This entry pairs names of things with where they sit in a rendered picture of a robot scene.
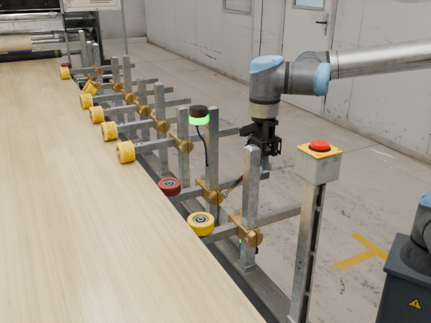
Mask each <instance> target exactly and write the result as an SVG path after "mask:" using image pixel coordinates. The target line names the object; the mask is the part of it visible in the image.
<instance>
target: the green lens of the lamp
mask: <svg viewBox="0 0 431 323"><path fill-rule="evenodd" d="M207 122H208V115H207V116H206V117H203V118H193V117H190V116H189V123H191V124H194V125H202V124H206V123H207Z"/></svg>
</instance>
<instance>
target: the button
mask: <svg viewBox="0 0 431 323"><path fill-rule="evenodd" d="M310 146H311V148H313V149H314V150H317V151H325V150H327V149H329V147H330V144H329V143H328V142H325V141H323V140H314V141H312V142H311V143H310Z"/></svg>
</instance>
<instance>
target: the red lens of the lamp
mask: <svg viewBox="0 0 431 323"><path fill-rule="evenodd" d="M189 115H190V116H191V117H205V116H207V115H208V107H207V108H206V109H205V110H191V109H190V107H189Z"/></svg>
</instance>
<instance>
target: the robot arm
mask: <svg viewBox="0 0 431 323"><path fill-rule="evenodd" d="M421 69H431V38H424V39H418V40H409V41H404V42H395V43H389V44H380V45H375V46H366V47H356V48H351V49H341V50H336V51H321V52H315V51H306V52H304V53H301V54H300V55H299V56H298V57H297V59H296V60H295V62H284V58H283V57H282V56H278V55H276V56H274V55H267V56H259V57H256V58H254V59H253V60H252V61H251V67H250V72H249V73H250V81H249V107H248V114H249V115H250V116H251V120H252V121H253V122H254V123H252V124H250V125H246V126H243V127H242V128H240V129H239V134H240V137H243V136H244V137H248V138H247V139H248V141H247V144H245V146H247V145H250V144H255V145H256V146H258V147H259V148H260V149H261V157H260V176H261V175H262V173H263V171H264V170H268V171H271V170H272V165H271V163H270V162H269V156H270V155H271V156H277V155H278V154H281V150H282V138H280V137H278V136H276V135H275V126H277V125H278V122H279V120H276V117H277V116H279V111H280V98H281V94H291V95H315V96H316V97H319V96H325V95H327V93H328V86H329V81H332V80H334V79H344V78H355V77H361V76H371V75H377V74H388V73H394V72H405V71H410V70H421ZM278 143H280V150H278ZM400 258H401V260H402V262H404V264H406V266H408V267H409V268H410V269H412V270H413V271H415V272H417V273H420V274H422V275H424V276H428V277H431V191H427V192H424V193H423V194H422V195H421V198H420V200H419V201H418V208H417V211H416V215H415V218H414V223H413V226H412V231H411V234H410V237H409V238H408V239H407V240H406V241H405V242H404V244H403V245H402V246H401V249H400Z"/></svg>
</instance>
